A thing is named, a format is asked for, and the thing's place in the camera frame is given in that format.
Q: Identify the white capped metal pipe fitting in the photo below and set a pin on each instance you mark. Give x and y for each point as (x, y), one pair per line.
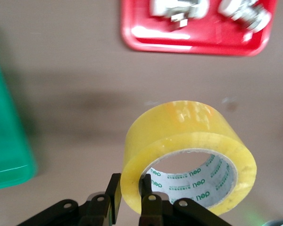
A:
(247, 13)
(177, 9)

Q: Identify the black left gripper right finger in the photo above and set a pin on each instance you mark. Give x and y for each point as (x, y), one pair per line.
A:
(155, 212)

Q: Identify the yellow packing tape roll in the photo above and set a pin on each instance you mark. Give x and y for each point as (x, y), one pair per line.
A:
(155, 131)

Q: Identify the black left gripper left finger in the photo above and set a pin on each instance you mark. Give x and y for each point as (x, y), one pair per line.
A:
(96, 209)

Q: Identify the green plastic tray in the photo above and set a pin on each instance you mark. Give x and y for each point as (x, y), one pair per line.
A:
(7, 141)

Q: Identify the red tray holding fittings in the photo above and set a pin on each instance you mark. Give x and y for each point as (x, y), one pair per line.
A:
(202, 44)

